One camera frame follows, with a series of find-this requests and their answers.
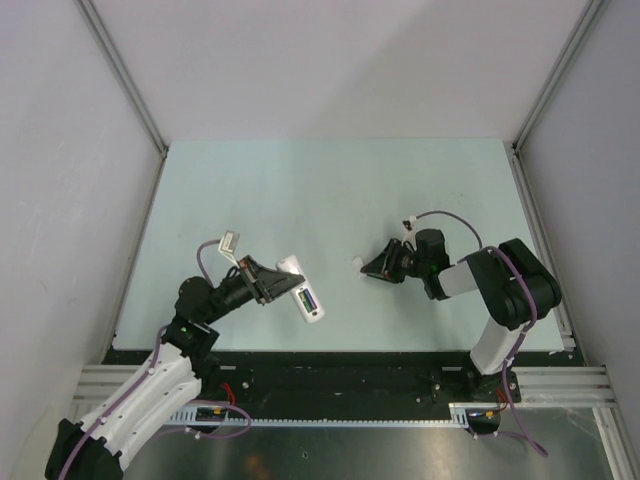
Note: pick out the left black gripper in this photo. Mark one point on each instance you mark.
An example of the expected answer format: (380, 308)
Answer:
(264, 277)

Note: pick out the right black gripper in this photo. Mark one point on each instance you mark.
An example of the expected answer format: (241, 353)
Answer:
(384, 265)

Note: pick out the white battery compartment cover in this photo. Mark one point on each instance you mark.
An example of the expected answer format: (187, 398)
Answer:
(358, 265)

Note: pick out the green AAA battery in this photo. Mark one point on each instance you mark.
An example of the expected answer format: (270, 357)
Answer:
(302, 306)

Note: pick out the blue purple AAA battery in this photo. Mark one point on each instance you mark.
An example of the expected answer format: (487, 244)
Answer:
(308, 301)

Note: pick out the white remote control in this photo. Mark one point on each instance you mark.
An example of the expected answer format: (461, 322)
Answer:
(290, 264)

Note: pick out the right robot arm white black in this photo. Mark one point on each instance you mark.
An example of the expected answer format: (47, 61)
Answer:
(516, 288)

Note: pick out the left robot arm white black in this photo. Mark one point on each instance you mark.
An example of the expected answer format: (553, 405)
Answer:
(181, 366)

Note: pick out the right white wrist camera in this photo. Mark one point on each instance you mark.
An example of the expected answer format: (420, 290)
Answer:
(410, 229)

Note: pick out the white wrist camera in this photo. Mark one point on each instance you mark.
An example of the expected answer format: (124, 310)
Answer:
(410, 229)
(227, 246)

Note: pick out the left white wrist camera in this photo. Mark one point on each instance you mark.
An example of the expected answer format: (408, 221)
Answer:
(227, 246)

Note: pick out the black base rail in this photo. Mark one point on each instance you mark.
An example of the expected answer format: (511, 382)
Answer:
(348, 386)

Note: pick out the right aluminium frame post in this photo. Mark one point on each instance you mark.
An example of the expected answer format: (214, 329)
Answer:
(579, 35)

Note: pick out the aluminium frame post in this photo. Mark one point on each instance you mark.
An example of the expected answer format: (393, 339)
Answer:
(107, 46)
(579, 35)

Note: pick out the left aluminium frame post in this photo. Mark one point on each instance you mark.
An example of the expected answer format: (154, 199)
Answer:
(107, 46)

